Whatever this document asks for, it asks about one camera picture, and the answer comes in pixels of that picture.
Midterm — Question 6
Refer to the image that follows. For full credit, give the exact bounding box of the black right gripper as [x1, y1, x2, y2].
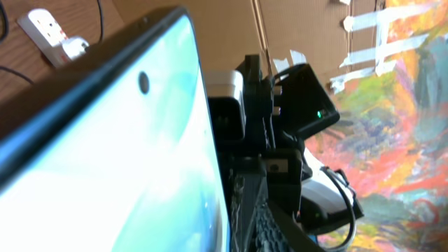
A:
[223, 55, 323, 252]

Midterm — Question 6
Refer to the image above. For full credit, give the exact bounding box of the white power strip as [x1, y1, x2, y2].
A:
[17, 8, 70, 67]

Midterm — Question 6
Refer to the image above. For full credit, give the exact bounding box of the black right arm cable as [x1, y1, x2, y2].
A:
[320, 166, 358, 252]

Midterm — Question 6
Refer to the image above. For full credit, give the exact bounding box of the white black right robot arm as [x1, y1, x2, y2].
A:
[210, 55, 364, 251]

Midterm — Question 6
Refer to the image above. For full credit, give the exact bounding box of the brown cardboard backdrop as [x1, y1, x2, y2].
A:
[114, 0, 386, 90]

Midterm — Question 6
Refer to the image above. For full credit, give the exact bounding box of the blue smartphone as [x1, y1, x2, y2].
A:
[1, 6, 230, 251]

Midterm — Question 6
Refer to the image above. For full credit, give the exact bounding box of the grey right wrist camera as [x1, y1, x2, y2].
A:
[203, 70, 246, 142]

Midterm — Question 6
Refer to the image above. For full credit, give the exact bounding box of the colourful painting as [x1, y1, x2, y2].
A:
[306, 1, 447, 251]

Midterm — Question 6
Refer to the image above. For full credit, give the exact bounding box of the white charger plug adapter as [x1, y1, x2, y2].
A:
[61, 36, 90, 60]

